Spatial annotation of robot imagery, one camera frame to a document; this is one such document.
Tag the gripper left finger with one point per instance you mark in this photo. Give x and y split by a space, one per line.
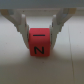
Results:
20 23

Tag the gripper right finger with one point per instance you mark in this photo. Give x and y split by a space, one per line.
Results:
58 22

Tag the pink block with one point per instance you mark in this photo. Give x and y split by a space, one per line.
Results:
39 41

